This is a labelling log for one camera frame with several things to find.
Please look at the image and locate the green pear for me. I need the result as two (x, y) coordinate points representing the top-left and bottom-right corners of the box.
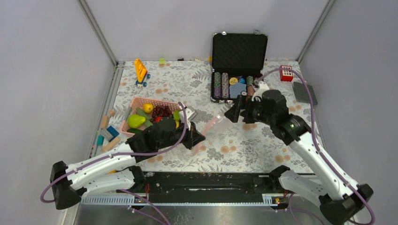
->
(127, 114), (146, 128)

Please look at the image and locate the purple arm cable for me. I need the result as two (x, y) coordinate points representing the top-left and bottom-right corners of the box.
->
(40, 102), (189, 225)
(253, 67), (377, 225)

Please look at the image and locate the red grid toy block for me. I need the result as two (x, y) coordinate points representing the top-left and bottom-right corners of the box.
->
(279, 65), (293, 82)

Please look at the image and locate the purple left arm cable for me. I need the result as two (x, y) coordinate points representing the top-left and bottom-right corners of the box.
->
(40, 102), (189, 225)

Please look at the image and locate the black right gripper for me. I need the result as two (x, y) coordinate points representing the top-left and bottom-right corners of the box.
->
(224, 95), (275, 126)

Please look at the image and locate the floral table mat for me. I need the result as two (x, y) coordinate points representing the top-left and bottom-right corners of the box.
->
(109, 61), (312, 173)

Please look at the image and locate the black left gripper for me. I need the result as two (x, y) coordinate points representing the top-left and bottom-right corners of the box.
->
(158, 119), (206, 150)

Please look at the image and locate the green cucumber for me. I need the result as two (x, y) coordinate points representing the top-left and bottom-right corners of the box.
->
(136, 107), (153, 128)

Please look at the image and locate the grey building baseplate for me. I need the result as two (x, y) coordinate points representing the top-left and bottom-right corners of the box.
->
(292, 82), (318, 106)

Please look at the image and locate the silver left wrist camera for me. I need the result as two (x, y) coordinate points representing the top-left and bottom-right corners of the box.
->
(184, 106), (198, 121)

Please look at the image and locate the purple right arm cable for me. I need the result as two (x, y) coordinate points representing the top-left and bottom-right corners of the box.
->
(253, 67), (377, 225)

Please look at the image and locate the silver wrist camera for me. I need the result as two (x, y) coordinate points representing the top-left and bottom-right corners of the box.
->
(252, 81), (270, 102)
(184, 106), (198, 121)

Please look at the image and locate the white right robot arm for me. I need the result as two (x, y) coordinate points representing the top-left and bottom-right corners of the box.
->
(224, 90), (374, 225)

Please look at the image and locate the wooden block pile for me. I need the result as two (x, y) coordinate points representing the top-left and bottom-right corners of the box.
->
(95, 109), (120, 155)

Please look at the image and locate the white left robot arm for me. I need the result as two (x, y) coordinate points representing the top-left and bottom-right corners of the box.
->
(50, 118), (206, 210)

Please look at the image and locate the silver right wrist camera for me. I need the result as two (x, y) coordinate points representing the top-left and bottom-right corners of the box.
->
(252, 81), (270, 102)

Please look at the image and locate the dark red grape bunch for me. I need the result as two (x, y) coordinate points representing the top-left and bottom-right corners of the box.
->
(151, 105), (173, 123)

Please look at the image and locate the yellow lemon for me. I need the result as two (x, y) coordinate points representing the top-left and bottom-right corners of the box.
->
(142, 103), (154, 114)

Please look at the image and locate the pink plastic basket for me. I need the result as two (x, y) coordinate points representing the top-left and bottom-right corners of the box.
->
(120, 97), (184, 139)

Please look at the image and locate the yellow toy cart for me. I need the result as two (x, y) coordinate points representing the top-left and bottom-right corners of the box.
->
(134, 58), (151, 87)

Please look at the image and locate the clear zip top bag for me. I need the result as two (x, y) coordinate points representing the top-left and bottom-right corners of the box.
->
(192, 115), (232, 156)

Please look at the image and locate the black poker chip case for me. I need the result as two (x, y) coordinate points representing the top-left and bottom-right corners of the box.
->
(210, 31), (268, 103)

